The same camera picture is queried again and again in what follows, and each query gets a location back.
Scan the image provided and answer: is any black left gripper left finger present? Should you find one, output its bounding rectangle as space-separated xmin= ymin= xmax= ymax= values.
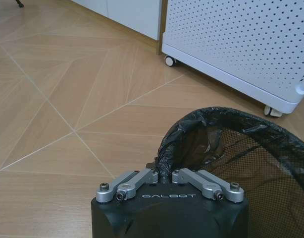
xmin=97 ymin=162 xmax=159 ymax=203

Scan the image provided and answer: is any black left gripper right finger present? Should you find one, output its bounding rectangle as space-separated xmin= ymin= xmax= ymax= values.
xmin=171 ymin=168 xmax=245 ymax=203

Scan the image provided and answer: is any black plastic bin liner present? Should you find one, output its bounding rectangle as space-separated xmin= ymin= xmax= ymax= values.
xmin=156 ymin=106 xmax=304 ymax=184

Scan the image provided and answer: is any black mesh trash bin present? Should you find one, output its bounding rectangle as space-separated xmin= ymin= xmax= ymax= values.
xmin=198 ymin=128 xmax=304 ymax=238

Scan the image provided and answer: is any white cart caster wheel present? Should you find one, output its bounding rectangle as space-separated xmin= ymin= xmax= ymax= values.
xmin=263 ymin=105 xmax=282 ymax=118
xmin=164 ymin=55 xmax=177 ymax=67

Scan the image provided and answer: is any white perforated rolling cart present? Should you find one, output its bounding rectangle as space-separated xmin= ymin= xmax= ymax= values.
xmin=161 ymin=0 xmax=304 ymax=114

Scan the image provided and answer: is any white cabinet with wood trim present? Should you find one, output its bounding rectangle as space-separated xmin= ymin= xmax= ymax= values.
xmin=73 ymin=0 xmax=167 ymax=56

